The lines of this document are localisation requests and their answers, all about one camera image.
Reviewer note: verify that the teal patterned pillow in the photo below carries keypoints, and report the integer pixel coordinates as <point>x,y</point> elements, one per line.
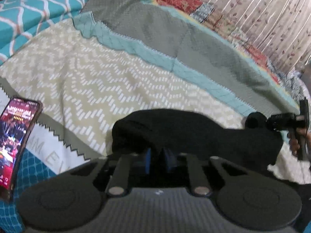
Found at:
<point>21,20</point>

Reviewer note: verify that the chevron patterned bedspread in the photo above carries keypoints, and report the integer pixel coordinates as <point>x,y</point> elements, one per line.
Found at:
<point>116,57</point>

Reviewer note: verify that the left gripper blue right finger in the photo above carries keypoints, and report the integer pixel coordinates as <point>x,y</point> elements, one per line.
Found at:
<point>170,159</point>

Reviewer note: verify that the floral striped curtain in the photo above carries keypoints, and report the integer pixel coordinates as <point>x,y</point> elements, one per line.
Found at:
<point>280,29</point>

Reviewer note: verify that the red patchwork quilt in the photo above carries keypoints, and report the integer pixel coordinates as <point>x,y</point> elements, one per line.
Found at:
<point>206,15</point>

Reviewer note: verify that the black pants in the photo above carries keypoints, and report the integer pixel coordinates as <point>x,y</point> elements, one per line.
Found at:
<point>179,131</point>

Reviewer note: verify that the smartphone with lit screen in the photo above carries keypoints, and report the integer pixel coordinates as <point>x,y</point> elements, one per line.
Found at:
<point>17,121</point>

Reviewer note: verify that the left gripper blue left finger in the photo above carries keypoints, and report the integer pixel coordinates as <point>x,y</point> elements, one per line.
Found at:
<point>147,161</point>

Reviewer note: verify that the person's right hand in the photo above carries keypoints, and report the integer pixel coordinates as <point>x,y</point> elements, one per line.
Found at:
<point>293,142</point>

